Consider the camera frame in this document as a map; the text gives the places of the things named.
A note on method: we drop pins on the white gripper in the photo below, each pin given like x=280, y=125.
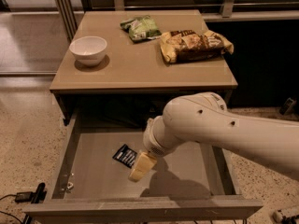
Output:
x=150, y=142

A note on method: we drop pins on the dark blue rxbar wrapper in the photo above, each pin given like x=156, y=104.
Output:
x=126, y=156

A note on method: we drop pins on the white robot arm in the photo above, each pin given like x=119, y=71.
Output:
x=203, y=118

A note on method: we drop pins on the open grey top drawer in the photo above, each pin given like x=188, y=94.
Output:
x=196, y=182

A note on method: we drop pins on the black clamp on drawer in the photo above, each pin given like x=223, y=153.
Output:
x=39, y=195

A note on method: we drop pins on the yellow brown chip bag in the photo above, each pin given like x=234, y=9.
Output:
x=188, y=46

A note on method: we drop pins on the white ceramic bowl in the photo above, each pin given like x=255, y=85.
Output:
x=89, y=50

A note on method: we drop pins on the black power adapter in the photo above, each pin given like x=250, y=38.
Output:
x=24, y=197

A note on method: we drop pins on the green snack bag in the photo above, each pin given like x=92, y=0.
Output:
x=141, y=28

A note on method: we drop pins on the white power strip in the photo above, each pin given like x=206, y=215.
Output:
x=287, y=215

